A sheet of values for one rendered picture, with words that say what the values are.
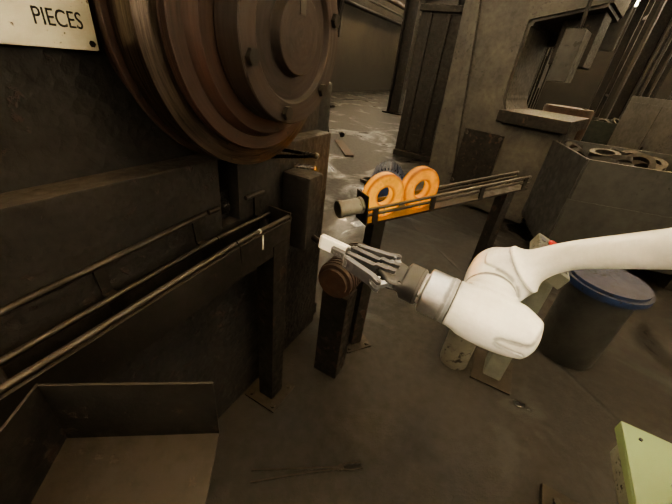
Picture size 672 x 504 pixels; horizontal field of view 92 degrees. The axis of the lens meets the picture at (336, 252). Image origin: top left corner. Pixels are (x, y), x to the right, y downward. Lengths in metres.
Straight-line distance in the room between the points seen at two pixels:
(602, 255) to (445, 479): 0.87
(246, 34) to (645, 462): 1.18
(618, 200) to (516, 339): 2.11
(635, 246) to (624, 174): 1.99
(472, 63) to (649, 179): 1.56
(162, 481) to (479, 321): 0.52
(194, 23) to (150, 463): 0.59
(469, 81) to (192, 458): 3.19
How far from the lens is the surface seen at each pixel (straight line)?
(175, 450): 0.57
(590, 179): 2.56
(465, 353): 1.50
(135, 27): 0.56
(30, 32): 0.65
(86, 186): 0.66
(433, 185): 1.25
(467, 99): 3.31
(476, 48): 3.33
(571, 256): 0.71
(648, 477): 1.11
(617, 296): 1.66
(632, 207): 2.73
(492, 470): 1.37
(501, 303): 0.63
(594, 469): 1.58
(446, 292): 0.62
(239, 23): 0.56
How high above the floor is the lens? 1.09
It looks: 31 degrees down
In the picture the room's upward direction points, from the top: 7 degrees clockwise
